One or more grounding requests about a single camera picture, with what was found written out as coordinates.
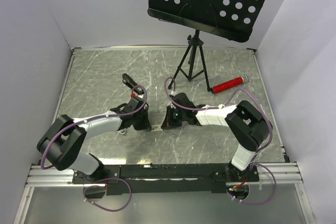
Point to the white stapler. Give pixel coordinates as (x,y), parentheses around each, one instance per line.
(122,132)

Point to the red glitter tube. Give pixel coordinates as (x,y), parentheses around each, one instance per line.
(229,84)

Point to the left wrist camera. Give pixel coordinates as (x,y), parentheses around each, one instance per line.
(136,102)

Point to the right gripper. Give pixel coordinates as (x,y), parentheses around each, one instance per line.
(169,123)

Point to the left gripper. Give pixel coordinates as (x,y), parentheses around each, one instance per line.
(146,125)

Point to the white staple box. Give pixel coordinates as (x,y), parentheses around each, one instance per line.
(155,128)

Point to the aluminium rail frame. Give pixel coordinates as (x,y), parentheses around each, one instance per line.
(267,173)

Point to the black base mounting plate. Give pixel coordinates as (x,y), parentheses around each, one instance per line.
(115,186)

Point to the black stapler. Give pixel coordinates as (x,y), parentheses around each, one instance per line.
(130,83)

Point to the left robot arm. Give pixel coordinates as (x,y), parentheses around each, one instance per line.
(61,144)

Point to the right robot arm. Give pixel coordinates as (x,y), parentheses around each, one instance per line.
(248,124)

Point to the black tripod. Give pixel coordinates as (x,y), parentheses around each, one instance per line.
(194,44)

